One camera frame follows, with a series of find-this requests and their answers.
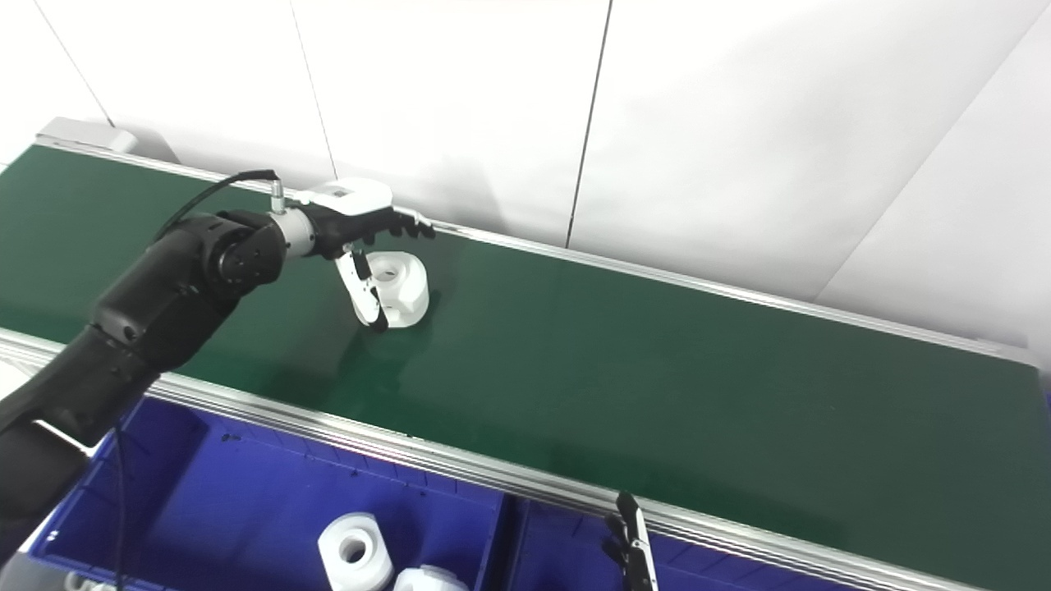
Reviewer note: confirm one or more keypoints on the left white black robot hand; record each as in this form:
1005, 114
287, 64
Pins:
349, 205

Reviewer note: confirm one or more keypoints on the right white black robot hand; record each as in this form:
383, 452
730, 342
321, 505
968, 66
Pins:
634, 558

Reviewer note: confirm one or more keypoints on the white round plastic part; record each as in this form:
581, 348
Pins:
406, 291

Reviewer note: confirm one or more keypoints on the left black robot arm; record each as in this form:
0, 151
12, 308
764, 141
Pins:
164, 304

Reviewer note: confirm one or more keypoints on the blue plastic bin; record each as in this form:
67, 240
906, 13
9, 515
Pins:
558, 558
246, 509

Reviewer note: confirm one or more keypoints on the green conveyor belt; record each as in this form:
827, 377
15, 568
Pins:
657, 386

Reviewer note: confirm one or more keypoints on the white cylindrical plastic part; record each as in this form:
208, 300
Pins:
431, 579

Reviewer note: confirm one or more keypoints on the grey conveyor motor box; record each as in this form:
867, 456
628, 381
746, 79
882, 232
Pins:
82, 131

